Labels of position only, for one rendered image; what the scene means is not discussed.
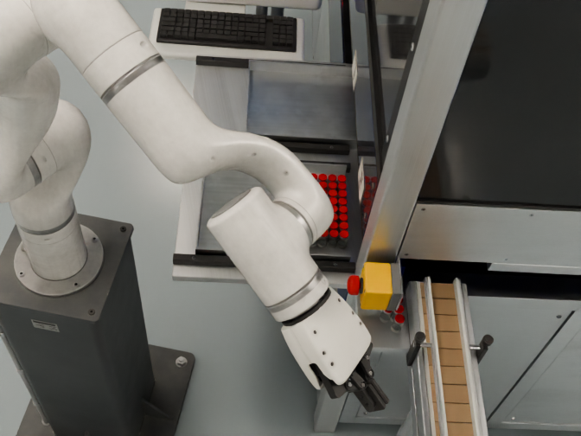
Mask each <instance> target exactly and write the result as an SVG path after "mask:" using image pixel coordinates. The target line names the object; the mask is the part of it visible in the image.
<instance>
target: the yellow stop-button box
mask: <svg viewBox="0 0 581 436"><path fill-rule="evenodd" d="M360 283H361V288H360V301H361V303H360V307H361V309H362V310H381V311H384V310H387V311H395V310H396V307H397V305H398V302H399V299H400V297H401V294H402V290H401V280H400V270H399V263H391V264H389V263H376V262H365V263H364V265H363V268H362V271H361V276H360Z"/></svg>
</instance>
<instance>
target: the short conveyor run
mask: <svg viewBox="0 0 581 436"><path fill-rule="evenodd" d="M403 296H405V305H406V315H407V324H408V334H409V344H410V349H409V351H408V353H406V362H407V372H408V381H409V391H410V402H411V411H412V430H413V436H488V428H487V421H486V416H485V410H484V404H483V398H482V386H481V381H480V375H479V368H478V364H479V363H480V361H481V360H482V359H483V357H484V356H485V354H486V353H487V351H488V346H490V345H491V344H492V343H493V341H494V338H493V337H492V336H490V335H485V336H484V337H483V338H482V340H481V342H480V343H479V345H476V344H475V339H474V333H473V327H472V321H471V315H470V309H469V298H468V292H467V286H466V284H461V283H460V279H459V278H455V280H454V282H453V284H440V283H431V280H430V277H425V279H424V283H422V282H419V281H416V282H415V281H410V282H408V285H407V287H406V289H405V293H404V295H403Z"/></svg>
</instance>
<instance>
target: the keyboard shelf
mask: <svg viewBox="0 0 581 436"><path fill-rule="evenodd" d="M161 10H162V8H156V9H155V10H154V14H153V18H152V24H151V28H150V37H149V40H150V42H151V43H152V44H153V46H154V47H155V48H156V50H157V51H158V52H159V54H160V55H161V56H162V57H163V58H164V59H174V60H186V61H196V56H197V55H198V54H200V55H226V56H239V57H253V58H266V59H280V60H293V61H304V20H303V19H301V18H297V48H296V52H295V53H294V52H282V51H270V50H257V49H245V48H222V47H209V46H197V45H185V44H173V43H160V42H156V35H157V31H158V25H159V20H160V15H161ZM185 10H198V11H199V10H205V11H206V10H207V11H212V12H213V11H219V12H226V13H227V12H232V13H239V14H240V13H243V14H245V11H246V6H245V5H243V4H230V3H208V2H196V1H186V5H185Z"/></svg>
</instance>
